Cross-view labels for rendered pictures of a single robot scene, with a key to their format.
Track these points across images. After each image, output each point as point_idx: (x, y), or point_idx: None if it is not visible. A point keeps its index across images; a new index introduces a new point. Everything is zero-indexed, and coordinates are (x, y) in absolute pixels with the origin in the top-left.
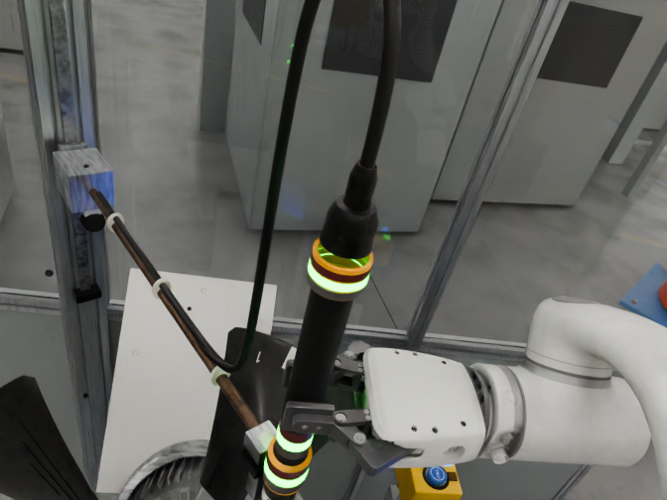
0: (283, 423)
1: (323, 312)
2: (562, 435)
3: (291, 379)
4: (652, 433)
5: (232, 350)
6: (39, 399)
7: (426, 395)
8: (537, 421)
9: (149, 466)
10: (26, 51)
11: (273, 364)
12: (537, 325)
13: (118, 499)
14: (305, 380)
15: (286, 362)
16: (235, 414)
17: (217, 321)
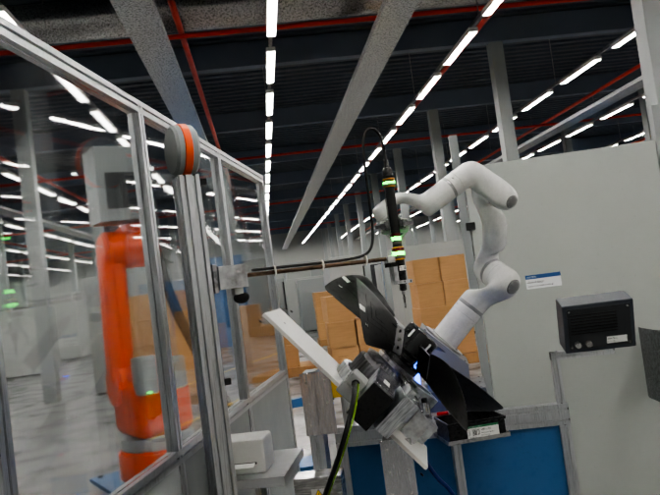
0: (401, 224)
1: (394, 191)
2: None
3: (394, 215)
4: (414, 199)
5: (333, 292)
6: (362, 283)
7: None
8: None
9: (351, 370)
10: (192, 219)
11: (345, 284)
12: (381, 210)
13: None
14: (397, 211)
15: (386, 221)
16: (357, 302)
17: (291, 325)
